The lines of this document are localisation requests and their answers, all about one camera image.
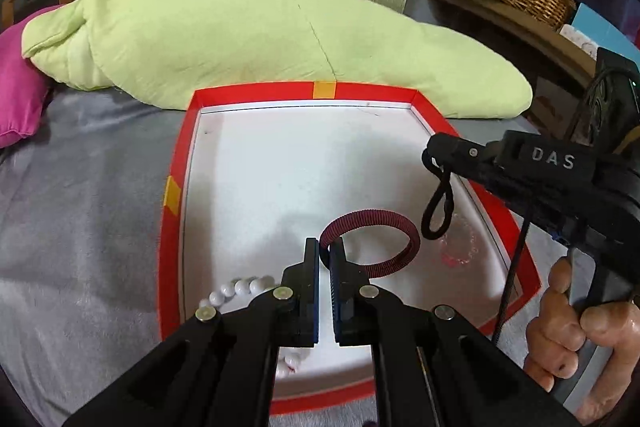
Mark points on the person's right hand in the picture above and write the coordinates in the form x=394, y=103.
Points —
x=615, y=332

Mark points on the magenta pillow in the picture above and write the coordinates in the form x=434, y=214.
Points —
x=20, y=87

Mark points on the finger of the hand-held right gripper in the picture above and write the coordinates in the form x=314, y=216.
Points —
x=460, y=152

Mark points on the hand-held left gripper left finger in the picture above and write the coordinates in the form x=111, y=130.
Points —
x=312, y=287

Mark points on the grey bed sheet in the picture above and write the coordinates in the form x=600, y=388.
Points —
x=90, y=232

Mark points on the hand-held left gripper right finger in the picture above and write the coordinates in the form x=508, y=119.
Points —
x=336, y=297

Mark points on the white patterned box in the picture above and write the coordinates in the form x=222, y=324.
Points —
x=575, y=37

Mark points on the wooden shelf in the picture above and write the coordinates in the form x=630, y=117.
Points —
x=500, y=14

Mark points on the light blue card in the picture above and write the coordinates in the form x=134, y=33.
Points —
x=600, y=24

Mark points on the red cardboard box tray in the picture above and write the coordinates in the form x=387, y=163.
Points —
x=280, y=167

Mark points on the light green blanket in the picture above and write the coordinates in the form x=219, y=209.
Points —
x=225, y=22

